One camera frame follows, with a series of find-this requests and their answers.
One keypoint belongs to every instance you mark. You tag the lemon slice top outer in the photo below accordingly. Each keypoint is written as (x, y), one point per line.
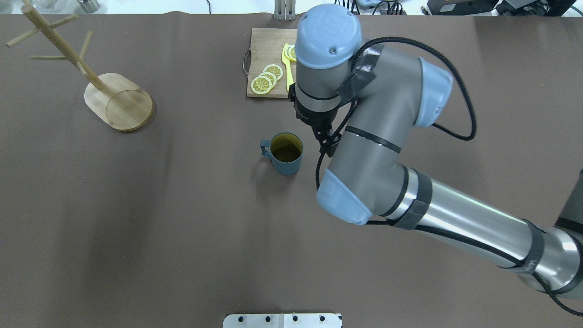
(261, 85)

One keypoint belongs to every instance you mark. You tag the bamboo cutting board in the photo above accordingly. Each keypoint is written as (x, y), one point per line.
(265, 49)

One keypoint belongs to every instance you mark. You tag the yellow plastic knife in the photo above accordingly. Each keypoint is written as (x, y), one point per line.
(288, 70)

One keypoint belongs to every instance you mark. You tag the white metal mount base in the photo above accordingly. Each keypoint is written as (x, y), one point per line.
(283, 320)

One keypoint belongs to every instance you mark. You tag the wooden cup storage rack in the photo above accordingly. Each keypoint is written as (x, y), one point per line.
(116, 100)

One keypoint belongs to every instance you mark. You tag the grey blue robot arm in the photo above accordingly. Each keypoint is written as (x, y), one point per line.
(362, 98)

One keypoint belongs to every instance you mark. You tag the black equipment in background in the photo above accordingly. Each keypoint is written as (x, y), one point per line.
(545, 8)

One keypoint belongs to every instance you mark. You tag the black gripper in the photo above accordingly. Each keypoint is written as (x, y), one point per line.
(313, 115)

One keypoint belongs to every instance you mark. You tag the lemon slice front by knife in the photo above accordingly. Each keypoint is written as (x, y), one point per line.
(290, 53)

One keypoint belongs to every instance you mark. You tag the metal clamp at table edge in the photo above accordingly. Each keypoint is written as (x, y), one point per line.
(285, 10)

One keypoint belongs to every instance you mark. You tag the lemon slice middle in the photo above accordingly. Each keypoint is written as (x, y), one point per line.
(271, 77)

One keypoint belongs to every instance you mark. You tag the blue mug yellow inside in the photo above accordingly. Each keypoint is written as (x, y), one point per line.
(284, 151)

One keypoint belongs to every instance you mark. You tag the metal cup in background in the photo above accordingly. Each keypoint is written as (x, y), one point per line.
(89, 6)

